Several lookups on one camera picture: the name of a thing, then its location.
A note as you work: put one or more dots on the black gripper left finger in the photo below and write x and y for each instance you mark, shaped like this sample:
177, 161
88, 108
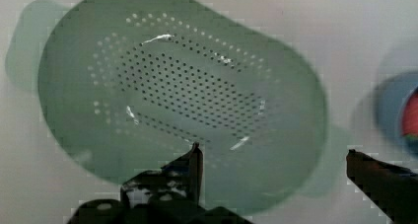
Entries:
169, 195

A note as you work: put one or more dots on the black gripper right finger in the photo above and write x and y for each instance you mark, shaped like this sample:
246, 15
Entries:
393, 189

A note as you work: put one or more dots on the green plastic strainer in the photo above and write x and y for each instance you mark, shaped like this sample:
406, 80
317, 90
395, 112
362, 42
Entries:
129, 85

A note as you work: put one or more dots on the red toy fruit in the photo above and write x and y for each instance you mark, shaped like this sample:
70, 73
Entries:
410, 117

